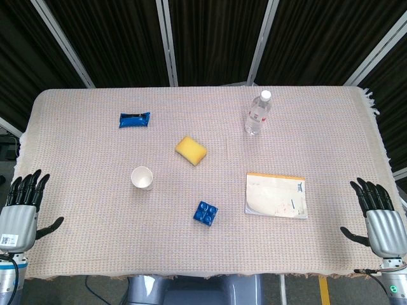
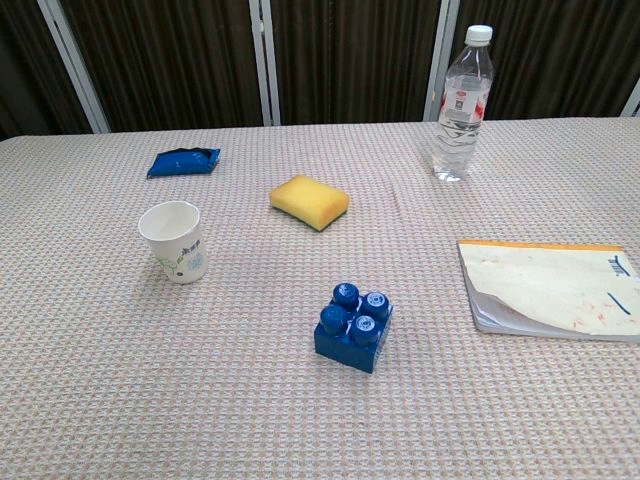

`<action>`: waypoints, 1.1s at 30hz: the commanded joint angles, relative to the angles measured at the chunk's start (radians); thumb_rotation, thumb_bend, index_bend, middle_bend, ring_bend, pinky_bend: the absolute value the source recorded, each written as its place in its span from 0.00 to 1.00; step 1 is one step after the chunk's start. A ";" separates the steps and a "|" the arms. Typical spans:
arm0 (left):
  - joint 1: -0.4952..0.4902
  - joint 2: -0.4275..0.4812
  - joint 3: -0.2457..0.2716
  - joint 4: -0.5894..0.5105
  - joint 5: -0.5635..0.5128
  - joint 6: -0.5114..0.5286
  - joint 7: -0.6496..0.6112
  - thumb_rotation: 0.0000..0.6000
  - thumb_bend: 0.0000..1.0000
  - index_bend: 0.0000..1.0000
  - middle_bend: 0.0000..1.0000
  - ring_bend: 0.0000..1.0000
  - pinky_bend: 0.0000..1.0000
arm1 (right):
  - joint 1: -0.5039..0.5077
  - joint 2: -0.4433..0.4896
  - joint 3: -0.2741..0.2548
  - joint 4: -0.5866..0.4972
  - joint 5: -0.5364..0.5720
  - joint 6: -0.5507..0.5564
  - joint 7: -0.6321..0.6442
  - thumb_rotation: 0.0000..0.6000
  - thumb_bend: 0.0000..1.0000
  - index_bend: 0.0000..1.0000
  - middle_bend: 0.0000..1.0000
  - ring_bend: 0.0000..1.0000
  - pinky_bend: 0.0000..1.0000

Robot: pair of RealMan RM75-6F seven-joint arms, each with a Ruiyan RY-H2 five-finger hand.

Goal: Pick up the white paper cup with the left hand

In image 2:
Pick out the white paper cup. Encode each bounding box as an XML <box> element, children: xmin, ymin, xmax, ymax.
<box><xmin>137</xmin><ymin>200</ymin><xmax>208</xmax><ymax>285</ymax></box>

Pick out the yellow sponge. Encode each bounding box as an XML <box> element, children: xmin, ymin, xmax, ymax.
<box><xmin>268</xmin><ymin>174</ymin><xmax>351</xmax><ymax>233</ymax></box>

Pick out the beige woven tablecloth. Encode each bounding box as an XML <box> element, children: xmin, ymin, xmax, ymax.
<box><xmin>0</xmin><ymin>117</ymin><xmax>640</xmax><ymax>480</ymax></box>

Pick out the blue toy building brick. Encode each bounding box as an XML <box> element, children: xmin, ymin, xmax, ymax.
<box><xmin>313</xmin><ymin>282</ymin><xmax>394</xmax><ymax>374</ymax></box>

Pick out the blue snack packet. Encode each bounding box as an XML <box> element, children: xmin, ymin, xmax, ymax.
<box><xmin>146</xmin><ymin>147</ymin><xmax>222</xmax><ymax>179</ymax></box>

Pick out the clear plastic water bottle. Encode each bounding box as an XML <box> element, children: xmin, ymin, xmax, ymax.
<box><xmin>432</xmin><ymin>24</ymin><xmax>496</xmax><ymax>183</ymax></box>

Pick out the worn notebook with yellow spine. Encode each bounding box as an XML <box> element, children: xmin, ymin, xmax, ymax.
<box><xmin>456</xmin><ymin>239</ymin><xmax>640</xmax><ymax>344</ymax></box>

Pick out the grey partition frame post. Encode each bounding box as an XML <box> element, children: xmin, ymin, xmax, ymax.
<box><xmin>248</xmin><ymin>0</ymin><xmax>281</xmax><ymax>127</ymax></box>
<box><xmin>618</xmin><ymin>79</ymin><xmax>640</xmax><ymax>119</ymax></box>
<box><xmin>422</xmin><ymin>0</ymin><xmax>461</xmax><ymax>123</ymax></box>
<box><xmin>37</xmin><ymin>0</ymin><xmax>111</xmax><ymax>135</ymax></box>

